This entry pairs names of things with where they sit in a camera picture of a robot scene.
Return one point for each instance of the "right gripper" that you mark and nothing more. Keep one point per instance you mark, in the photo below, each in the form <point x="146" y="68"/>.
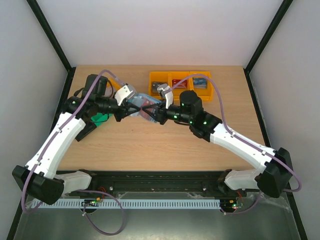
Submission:
<point x="161" y="114"/>

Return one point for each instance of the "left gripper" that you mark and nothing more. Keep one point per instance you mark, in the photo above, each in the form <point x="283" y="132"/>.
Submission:
<point x="125" y="111"/>

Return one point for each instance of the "blue leather card holder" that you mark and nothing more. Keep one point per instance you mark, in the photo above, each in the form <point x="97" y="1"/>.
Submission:
<point x="141" y="100"/>

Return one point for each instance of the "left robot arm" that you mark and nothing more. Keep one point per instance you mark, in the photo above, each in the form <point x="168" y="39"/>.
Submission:
<point x="39" y="178"/>

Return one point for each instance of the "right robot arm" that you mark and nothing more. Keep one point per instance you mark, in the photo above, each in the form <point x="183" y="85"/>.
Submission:
<point x="270" y="173"/>

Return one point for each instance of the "black card stack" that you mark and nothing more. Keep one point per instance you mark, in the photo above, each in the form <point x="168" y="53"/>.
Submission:
<point x="155" y="85"/>

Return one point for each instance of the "yellow bin with black cards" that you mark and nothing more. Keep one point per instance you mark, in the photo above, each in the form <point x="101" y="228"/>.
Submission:
<point x="157" y="78"/>

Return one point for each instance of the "yellow bin with red cards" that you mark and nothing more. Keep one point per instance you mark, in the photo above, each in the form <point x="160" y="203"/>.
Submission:
<point x="175" y="77"/>

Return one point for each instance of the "red card stack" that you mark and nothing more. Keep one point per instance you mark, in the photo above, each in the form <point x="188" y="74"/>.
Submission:
<point x="179" y="83"/>

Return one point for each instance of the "blue card stack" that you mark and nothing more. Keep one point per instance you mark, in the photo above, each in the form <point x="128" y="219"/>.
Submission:
<point x="199" y="82"/>

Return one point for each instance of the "yellow bin with blue cards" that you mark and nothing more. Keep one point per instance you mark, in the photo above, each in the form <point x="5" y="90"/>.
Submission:
<point x="205" y="94"/>

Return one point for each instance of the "yellow bin left group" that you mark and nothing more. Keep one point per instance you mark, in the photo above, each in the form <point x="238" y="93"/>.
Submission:
<point x="116" y="83"/>

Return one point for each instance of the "green storage bin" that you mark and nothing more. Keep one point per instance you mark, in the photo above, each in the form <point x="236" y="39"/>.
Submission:
<point x="100" y="118"/>

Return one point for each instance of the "black storage bin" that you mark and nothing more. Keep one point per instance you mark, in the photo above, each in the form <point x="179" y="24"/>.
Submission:
<point x="90" y="126"/>

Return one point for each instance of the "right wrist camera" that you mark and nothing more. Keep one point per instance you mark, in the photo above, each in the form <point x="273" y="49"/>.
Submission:
<point x="165" y="92"/>

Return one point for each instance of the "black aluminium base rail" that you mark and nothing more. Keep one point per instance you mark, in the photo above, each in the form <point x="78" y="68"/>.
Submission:
<point x="205" y="183"/>

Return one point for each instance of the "grey slotted cable duct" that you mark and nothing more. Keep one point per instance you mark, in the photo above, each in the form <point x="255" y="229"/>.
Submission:
<point x="130" y="204"/>

